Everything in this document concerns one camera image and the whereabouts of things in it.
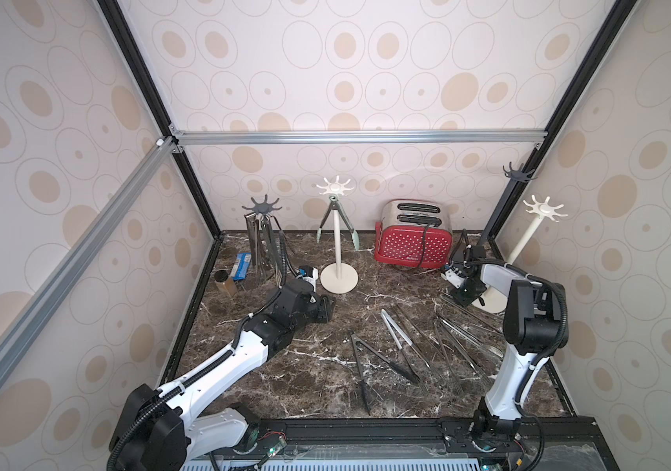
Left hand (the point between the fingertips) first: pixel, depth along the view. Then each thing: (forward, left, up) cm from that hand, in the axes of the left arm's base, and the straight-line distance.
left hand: (338, 298), depth 79 cm
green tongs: (+18, +1, +17) cm, 25 cm away
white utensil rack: (+20, +1, -18) cm, 27 cm away
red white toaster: (+27, -25, -1) cm, 37 cm away
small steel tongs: (+3, -16, -17) cm, 23 cm away
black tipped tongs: (-4, -5, -17) cm, 18 cm away
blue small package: (+26, +37, -17) cm, 48 cm away
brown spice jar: (+12, +37, -10) cm, 40 cm away
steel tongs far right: (+2, -35, -18) cm, 40 cm away
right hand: (+11, -48, -18) cm, 52 cm away
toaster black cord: (+25, -28, -5) cm, 38 cm away
